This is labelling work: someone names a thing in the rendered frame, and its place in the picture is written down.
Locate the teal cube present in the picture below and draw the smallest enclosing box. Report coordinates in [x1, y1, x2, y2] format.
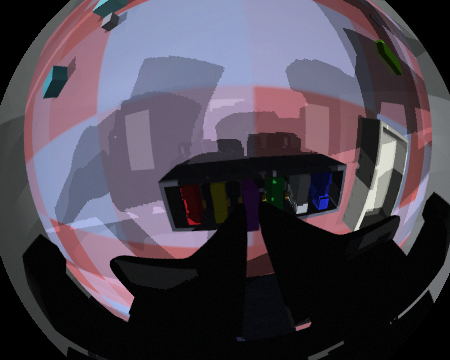
[42, 65, 68, 99]
[93, 0, 128, 17]

